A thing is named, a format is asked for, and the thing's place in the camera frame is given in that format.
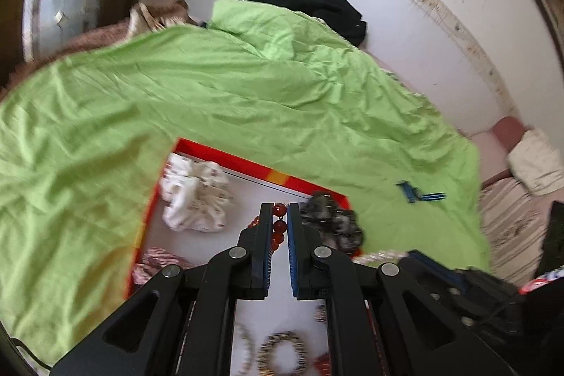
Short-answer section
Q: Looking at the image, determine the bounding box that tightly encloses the striped sofa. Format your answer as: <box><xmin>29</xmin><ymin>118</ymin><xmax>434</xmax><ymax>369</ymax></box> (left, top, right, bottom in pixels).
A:
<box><xmin>470</xmin><ymin>116</ymin><xmax>563</xmax><ymax>287</ymax></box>

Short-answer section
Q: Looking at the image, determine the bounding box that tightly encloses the white patterned pillow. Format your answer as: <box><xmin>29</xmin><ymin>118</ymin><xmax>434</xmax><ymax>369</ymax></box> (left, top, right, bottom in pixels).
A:
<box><xmin>508</xmin><ymin>129</ymin><xmax>563</xmax><ymax>196</ymax></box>

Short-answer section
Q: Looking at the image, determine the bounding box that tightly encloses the brown patterned blanket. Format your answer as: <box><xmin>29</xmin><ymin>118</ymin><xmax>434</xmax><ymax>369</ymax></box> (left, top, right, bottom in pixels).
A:
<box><xmin>1</xmin><ymin>0</ymin><xmax>198</xmax><ymax>99</ymax></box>

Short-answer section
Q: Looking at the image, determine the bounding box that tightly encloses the pale jade bead bracelet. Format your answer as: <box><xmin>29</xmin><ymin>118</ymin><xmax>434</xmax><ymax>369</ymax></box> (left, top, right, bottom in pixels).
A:
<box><xmin>235</xmin><ymin>321</ymin><xmax>256</xmax><ymax>374</ymax></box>

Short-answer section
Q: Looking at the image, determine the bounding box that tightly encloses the red plaid scrunchie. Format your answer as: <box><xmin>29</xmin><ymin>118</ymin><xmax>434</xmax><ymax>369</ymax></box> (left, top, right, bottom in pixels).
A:
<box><xmin>132</xmin><ymin>247</ymin><xmax>193</xmax><ymax>286</ymax></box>

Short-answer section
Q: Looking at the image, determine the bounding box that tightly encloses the red polka dot scrunchie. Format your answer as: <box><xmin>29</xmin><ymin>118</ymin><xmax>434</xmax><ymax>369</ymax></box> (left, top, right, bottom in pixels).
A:
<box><xmin>314</xmin><ymin>352</ymin><xmax>332</xmax><ymax>376</ymax></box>

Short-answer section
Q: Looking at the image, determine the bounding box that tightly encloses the white pearl bracelet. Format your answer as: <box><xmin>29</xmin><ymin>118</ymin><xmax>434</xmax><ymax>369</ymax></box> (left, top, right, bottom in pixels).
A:
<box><xmin>351</xmin><ymin>249</ymin><xmax>409</xmax><ymax>266</ymax></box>

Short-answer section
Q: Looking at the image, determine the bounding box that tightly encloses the red bead bracelet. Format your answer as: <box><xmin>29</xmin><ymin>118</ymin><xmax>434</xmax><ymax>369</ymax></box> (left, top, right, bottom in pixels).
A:
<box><xmin>245</xmin><ymin>202</ymin><xmax>290</xmax><ymax>256</ymax></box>

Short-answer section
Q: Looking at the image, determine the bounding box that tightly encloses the black garment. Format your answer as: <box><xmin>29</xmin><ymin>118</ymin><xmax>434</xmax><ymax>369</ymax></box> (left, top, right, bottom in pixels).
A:
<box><xmin>246</xmin><ymin>0</ymin><xmax>367</xmax><ymax>47</ymax></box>

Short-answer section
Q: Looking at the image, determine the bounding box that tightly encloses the red tray box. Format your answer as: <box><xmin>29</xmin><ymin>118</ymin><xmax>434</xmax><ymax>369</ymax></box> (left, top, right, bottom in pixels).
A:
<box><xmin>125</xmin><ymin>137</ymin><xmax>389</xmax><ymax>376</ymax></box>

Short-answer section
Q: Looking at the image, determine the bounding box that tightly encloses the dark floral scrunchie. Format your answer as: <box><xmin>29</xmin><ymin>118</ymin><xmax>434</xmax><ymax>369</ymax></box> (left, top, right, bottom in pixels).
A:
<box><xmin>300</xmin><ymin>192</ymin><xmax>364</xmax><ymax>256</ymax></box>

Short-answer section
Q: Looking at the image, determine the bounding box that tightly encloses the leopard print hair tie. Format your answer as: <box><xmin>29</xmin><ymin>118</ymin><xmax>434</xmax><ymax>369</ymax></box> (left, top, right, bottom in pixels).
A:
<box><xmin>257</xmin><ymin>330</ymin><xmax>310</xmax><ymax>376</ymax></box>

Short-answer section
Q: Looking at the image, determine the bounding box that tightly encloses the green bed sheet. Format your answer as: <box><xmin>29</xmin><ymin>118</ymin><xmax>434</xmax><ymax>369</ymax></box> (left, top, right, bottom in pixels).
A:
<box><xmin>1</xmin><ymin>0</ymin><xmax>490</xmax><ymax>364</ymax></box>

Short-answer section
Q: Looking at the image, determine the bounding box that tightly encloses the blue striped strap watch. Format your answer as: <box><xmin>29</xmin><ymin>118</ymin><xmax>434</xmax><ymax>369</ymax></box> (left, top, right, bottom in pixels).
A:
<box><xmin>396</xmin><ymin>181</ymin><xmax>446</xmax><ymax>204</ymax></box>

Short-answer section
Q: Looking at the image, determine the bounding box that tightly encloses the white cherry scrunchie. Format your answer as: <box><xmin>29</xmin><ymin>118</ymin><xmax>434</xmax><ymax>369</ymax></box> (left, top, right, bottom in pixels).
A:
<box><xmin>159</xmin><ymin>153</ymin><xmax>232</xmax><ymax>233</ymax></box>

